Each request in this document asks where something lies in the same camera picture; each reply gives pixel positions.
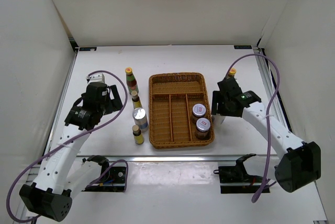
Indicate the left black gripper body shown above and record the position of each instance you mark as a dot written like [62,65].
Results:
[110,105]

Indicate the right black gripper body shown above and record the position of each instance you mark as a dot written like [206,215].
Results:
[223,108]

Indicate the brown jar white lid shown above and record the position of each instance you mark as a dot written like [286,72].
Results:
[203,126]
[198,111]

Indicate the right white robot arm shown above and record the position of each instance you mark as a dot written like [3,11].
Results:
[299,162]

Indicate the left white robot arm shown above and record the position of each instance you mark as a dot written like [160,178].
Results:
[53,190]

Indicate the small brown cork bottle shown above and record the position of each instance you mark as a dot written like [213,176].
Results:
[135,100]

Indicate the green label sauce bottle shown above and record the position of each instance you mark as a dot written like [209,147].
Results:
[131,80]

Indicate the red label sauce bottle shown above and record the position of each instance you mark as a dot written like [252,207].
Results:
[231,73]

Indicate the silver lid blue can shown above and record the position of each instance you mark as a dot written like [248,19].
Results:
[140,118]

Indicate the small yellow cork bottle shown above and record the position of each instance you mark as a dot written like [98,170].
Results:
[137,134]

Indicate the woven wicker divided basket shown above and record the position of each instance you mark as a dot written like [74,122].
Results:
[171,100]

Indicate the right blue table label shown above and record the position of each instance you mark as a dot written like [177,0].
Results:
[242,47]

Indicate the blue table label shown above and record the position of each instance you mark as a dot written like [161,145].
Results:
[242,47]
[87,49]

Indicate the left blue table label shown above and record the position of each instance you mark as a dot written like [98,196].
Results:
[87,49]

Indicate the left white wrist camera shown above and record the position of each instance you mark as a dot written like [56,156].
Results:
[97,77]

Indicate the front aluminium rail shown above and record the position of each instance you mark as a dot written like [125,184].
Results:
[179,158]

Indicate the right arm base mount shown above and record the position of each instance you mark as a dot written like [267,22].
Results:
[243,177]

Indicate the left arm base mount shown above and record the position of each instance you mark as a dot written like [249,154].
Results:
[115,175]

